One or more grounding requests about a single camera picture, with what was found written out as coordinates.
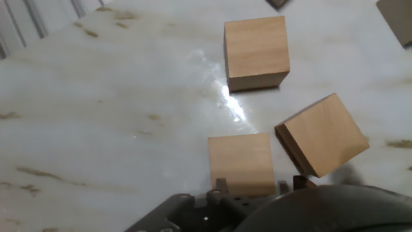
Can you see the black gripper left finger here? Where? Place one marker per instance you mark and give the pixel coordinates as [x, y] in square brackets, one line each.
[199, 212]

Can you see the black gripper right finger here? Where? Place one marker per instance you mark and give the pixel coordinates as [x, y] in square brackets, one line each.
[302, 183]

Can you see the white marble pattern sheet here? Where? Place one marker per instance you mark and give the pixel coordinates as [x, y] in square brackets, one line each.
[96, 129]

